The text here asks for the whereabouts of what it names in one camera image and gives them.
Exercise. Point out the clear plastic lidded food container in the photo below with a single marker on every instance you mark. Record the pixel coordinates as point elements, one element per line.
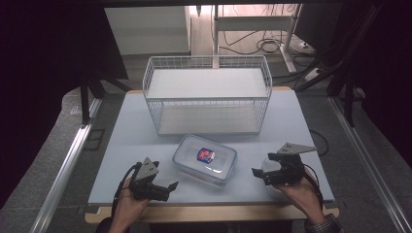
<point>194,157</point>

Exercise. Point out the aluminium floor rail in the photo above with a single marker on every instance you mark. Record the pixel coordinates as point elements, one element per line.
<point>63,168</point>
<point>366,161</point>

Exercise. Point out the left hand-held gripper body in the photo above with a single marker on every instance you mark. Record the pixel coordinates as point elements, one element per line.
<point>146,170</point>

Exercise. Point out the white cabinet panel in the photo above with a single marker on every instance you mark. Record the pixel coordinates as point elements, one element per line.
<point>147,30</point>

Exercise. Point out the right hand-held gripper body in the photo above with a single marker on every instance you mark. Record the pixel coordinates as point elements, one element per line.
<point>291,170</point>

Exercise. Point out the person's left hand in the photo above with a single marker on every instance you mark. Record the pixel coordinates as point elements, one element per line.
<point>128,208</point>

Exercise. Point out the person's right hand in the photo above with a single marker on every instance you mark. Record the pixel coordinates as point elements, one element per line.
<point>306,197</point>

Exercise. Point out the white power strip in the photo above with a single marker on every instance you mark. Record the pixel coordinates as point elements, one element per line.
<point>312,74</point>

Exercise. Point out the white metal desk frame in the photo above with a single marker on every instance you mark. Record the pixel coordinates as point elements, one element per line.
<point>252,23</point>

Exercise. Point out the light grey table mat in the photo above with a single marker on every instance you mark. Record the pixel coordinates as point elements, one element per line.
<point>136,136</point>

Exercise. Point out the black metal stand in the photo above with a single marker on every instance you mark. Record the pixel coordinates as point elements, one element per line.
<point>85,100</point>
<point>349,97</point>

